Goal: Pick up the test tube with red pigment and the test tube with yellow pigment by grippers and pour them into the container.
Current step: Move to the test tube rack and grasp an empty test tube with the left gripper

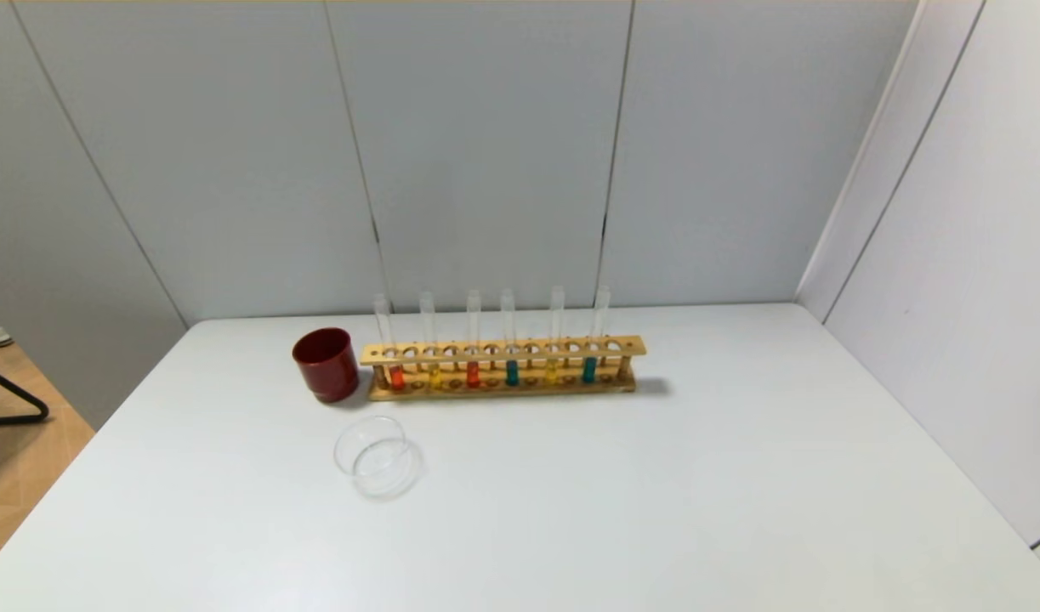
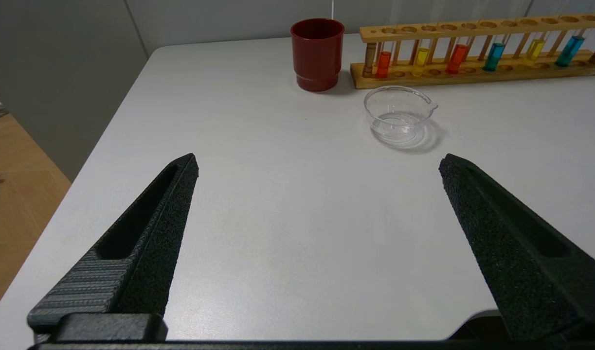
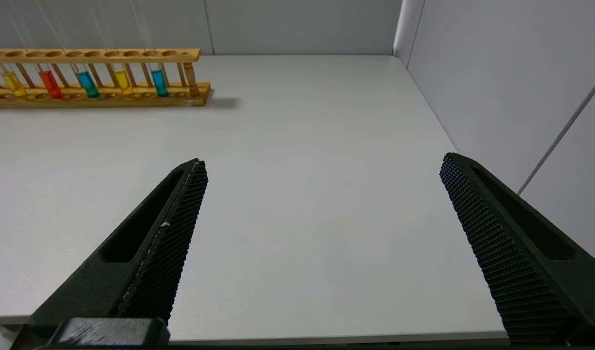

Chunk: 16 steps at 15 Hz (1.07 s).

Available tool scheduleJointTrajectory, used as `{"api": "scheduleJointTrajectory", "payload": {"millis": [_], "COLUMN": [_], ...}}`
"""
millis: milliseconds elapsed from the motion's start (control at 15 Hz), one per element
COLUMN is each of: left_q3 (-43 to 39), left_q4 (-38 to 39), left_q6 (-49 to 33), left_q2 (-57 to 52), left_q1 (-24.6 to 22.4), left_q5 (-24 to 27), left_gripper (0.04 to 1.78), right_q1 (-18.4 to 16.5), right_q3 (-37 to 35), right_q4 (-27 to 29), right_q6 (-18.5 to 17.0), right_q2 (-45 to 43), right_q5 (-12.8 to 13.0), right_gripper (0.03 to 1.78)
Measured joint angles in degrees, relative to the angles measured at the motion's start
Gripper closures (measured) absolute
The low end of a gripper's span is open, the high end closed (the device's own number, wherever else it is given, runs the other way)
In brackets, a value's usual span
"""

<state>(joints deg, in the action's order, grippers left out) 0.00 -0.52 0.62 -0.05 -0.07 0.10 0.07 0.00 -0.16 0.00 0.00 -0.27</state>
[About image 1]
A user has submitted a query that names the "test tube with teal pigment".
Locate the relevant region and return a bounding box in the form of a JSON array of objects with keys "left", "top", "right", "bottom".
[
  {"left": 582, "top": 286, "right": 611, "bottom": 384},
  {"left": 499, "top": 289, "right": 520, "bottom": 388}
]

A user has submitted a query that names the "dark red cup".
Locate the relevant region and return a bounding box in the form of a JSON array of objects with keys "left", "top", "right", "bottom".
[{"left": 292, "top": 327, "right": 361, "bottom": 404}]

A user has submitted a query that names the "wooden test tube rack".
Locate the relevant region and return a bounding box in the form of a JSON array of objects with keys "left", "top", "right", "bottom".
[{"left": 360, "top": 336, "right": 647, "bottom": 401}]

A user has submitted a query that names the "test tube with yellow pigment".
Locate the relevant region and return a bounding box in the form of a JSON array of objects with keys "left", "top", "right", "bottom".
[
  {"left": 545, "top": 286, "right": 566, "bottom": 385},
  {"left": 418, "top": 292, "right": 444, "bottom": 390}
]

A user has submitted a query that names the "test tube with red pigment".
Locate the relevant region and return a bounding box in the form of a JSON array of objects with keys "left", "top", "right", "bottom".
[
  {"left": 465, "top": 290, "right": 483, "bottom": 389},
  {"left": 372, "top": 294, "right": 406, "bottom": 391}
]

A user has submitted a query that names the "black metal stand leg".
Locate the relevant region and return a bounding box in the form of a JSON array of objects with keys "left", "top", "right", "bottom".
[{"left": 0, "top": 361, "right": 50, "bottom": 447}]

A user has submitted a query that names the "clear glass beaker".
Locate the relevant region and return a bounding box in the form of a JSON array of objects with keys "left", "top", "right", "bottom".
[{"left": 332, "top": 415, "right": 423, "bottom": 499}]

